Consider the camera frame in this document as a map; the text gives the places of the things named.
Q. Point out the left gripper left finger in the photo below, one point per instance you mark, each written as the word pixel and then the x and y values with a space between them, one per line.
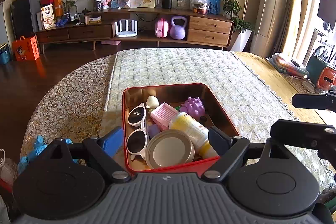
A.
pixel 99 152

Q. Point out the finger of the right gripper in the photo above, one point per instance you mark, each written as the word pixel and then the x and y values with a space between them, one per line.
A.
pixel 314 101
pixel 302 134

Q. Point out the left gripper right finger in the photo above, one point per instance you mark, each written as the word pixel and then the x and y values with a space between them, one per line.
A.
pixel 231 151

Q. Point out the white yellow lotion bottle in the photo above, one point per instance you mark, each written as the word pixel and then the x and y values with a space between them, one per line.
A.
pixel 197 133

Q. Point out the white framed sunglasses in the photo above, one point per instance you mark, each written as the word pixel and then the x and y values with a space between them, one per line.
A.
pixel 138 139

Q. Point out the purple rectangular block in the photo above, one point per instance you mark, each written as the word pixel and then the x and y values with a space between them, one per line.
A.
pixel 153 130

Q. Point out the purple spiky monster toy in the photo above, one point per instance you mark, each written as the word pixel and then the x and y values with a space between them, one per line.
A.
pixel 194 107

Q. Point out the beige round garlic toy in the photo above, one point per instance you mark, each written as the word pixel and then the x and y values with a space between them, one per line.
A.
pixel 152 102

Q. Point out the pink ribbed soap dish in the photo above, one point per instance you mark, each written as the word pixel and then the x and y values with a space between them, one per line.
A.
pixel 162 115

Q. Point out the round white coaster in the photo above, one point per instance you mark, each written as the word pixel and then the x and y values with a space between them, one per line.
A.
pixel 308 86

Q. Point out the cream quilted table mat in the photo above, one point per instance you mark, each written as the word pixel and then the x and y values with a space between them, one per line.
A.
pixel 241 93

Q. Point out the stack of colourful books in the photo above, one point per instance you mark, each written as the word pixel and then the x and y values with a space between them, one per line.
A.
pixel 284 64

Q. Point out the red metal storage box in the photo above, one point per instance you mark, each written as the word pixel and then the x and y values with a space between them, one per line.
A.
pixel 174 95

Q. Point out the blue rubber glove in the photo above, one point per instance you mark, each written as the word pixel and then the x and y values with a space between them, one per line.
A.
pixel 50 160

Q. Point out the white wifi router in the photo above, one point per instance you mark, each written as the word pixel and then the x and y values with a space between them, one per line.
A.
pixel 126 28

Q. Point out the wooden tv cabinet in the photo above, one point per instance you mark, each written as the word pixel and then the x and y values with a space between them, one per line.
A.
pixel 144 25

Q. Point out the orange gift bag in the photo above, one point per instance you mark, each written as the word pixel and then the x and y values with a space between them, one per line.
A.
pixel 26 49

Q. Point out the purple kettlebell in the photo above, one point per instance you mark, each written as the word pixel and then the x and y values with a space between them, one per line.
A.
pixel 177 31

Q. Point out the black cylindrical speaker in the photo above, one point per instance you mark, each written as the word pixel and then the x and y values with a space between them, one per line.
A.
pixel 167 4

